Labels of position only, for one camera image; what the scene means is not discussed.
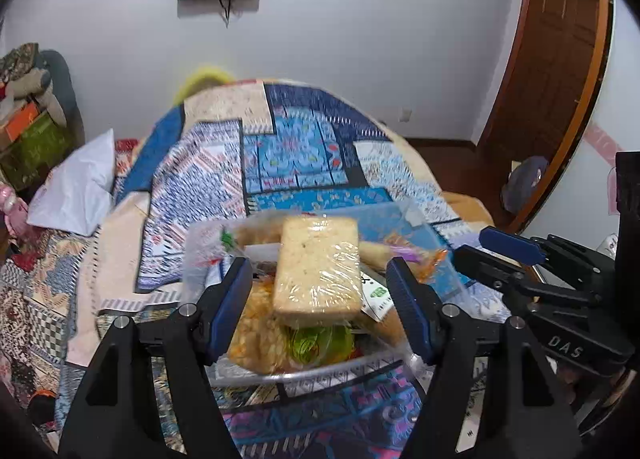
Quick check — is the yellow cracker snack bag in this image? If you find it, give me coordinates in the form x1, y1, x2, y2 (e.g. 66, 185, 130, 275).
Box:
227, 277, 290, 375

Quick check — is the clear cracker block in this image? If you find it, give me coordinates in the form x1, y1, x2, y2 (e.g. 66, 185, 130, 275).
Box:
272, 216, 362, 329

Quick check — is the brown wooden door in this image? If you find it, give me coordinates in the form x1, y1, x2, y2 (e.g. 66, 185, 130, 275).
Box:
480, 0, 614, 233

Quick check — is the pink toy figure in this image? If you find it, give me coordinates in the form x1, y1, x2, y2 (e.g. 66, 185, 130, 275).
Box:
0, 183, 28, 239

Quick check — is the white wall socket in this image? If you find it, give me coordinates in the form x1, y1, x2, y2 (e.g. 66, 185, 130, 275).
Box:
399, 108, 412, 122

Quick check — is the clear plastic storage box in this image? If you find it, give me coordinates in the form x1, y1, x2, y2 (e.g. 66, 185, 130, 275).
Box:
182, 200, 471, 387

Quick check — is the grey cloth on door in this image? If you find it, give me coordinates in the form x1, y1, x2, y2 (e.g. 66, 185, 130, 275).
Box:
500, 156, 549, 214

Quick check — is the white pillow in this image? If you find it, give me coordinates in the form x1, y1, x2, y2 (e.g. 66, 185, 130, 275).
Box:
27, 129, 115, 237

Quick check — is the white green snack packet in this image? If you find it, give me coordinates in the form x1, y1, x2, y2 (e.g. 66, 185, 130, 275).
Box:
360, 269, 394, 323

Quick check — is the yellow plastic stool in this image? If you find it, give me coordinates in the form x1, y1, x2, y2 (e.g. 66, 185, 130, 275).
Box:
172, 66, 235, 106

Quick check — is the patchwork patterned bed quilt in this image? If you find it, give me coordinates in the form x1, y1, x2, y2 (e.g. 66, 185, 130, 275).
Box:
0, 78, 576, 459

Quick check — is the pile of clothes and boxes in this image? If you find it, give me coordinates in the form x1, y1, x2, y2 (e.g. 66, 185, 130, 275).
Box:
1, 42, 85, 196

